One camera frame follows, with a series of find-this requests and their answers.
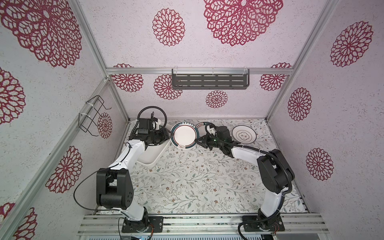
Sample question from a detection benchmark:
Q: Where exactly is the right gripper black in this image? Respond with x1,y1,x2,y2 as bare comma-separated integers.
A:
195,133,224,150

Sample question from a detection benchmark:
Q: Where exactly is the white plate brown line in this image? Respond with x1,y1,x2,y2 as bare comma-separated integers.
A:
232,125,257,144

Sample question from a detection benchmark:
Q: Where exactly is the striped rim plate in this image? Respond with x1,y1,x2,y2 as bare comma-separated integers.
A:
171,122,200,150

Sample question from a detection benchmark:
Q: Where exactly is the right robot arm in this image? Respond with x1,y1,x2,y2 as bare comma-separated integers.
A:
195,123,295,223

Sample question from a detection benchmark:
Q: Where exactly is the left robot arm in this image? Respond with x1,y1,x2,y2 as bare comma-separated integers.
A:
96,117,170,222

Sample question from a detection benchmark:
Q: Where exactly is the white plastic bin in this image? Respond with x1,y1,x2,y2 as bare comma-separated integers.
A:
137,123,172,168

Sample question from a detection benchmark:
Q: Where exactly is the green rim plate back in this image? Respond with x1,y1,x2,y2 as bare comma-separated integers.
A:
196,122,216,135

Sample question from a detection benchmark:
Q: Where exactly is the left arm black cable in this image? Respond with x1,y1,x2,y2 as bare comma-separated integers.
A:
72,105,168,235

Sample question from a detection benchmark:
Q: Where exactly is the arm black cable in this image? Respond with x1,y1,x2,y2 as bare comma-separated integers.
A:
72,105,168,235
204,122,295,240

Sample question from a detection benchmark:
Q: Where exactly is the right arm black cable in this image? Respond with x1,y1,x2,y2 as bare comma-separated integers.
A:
204,122,295,240

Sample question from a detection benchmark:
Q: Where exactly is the black wire wall rack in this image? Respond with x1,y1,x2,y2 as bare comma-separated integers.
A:
78,95,112,137

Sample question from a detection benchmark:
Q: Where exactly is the grey slotted wall shelf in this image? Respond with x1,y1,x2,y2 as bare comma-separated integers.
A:
171,69,250,90

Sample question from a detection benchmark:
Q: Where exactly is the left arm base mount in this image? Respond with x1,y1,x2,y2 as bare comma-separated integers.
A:
122,216,164,234

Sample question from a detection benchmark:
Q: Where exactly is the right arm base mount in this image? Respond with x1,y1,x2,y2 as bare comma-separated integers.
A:
242,214,286,232

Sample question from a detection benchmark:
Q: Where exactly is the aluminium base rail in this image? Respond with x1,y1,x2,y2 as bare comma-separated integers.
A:
77,213,329,237

